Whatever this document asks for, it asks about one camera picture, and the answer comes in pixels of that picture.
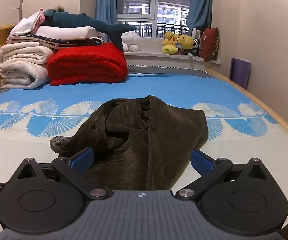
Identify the white folded quilt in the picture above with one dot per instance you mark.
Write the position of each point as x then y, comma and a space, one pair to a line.
21, 65

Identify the grey quilted mattress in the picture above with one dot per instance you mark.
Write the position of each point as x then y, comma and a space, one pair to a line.
164, 71

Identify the white plush toy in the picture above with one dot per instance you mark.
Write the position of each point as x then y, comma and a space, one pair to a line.
130, 40

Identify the dark red cushion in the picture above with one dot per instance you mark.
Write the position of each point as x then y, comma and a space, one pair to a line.
209, 43

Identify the red folded blanket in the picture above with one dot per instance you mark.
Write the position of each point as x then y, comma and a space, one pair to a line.
89, 65

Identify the dark brown knitted sweater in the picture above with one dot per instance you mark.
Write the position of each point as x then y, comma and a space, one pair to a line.
139, 142

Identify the white pink folded garment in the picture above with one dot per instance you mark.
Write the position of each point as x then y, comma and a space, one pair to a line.
27, 23

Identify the yellow bear plush toy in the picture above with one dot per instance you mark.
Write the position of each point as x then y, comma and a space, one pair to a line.
185, 41

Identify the striped plush toy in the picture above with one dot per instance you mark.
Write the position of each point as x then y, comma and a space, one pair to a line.
195, 46

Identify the window with grey frame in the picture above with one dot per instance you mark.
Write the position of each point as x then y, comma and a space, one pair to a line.
154, 2

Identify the purple rolled mat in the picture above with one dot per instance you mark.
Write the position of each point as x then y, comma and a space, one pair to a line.
240, 72

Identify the white folded cloth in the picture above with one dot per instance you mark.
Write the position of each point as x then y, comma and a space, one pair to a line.
66, 32

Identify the yellow duck plush toy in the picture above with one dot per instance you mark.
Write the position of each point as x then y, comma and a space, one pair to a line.
169, 43

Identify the blue white printed bed sheet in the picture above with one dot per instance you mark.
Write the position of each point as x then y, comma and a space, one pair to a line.
159, 90

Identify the small white box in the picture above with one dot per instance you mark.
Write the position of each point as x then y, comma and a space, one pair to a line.
195, 33

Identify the white window sill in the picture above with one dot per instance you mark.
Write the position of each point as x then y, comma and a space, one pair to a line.
154, 55

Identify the teal shark plush toy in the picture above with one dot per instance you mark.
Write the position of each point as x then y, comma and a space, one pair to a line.
71, 20

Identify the blue curtain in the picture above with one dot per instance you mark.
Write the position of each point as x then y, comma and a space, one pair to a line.
200, 2
105, 5

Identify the tan plush toy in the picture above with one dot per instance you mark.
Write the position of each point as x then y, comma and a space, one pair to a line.
59, 8

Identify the navy starred folded cloth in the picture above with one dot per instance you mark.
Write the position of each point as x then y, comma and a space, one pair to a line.
71, 43

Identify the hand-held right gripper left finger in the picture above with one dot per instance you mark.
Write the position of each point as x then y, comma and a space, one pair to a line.
81, 158

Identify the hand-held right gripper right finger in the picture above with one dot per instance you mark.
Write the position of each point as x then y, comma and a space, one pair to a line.
201, 162

